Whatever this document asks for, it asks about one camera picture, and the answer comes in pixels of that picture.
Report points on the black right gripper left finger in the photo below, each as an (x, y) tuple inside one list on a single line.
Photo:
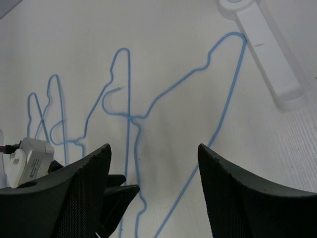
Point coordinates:
[(63, 204)]

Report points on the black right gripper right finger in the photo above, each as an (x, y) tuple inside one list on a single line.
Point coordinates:
[(241, 204)]

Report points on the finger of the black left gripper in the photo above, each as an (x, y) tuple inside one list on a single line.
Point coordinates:
[(115, 180), (115, 202)]

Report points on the grey clothes rack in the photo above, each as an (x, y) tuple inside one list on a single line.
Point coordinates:
[(280, 75)]

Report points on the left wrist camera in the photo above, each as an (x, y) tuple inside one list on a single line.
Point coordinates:
[(29, 160)]

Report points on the blue wire hanger right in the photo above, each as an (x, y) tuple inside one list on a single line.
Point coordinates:
[(181, 118)]

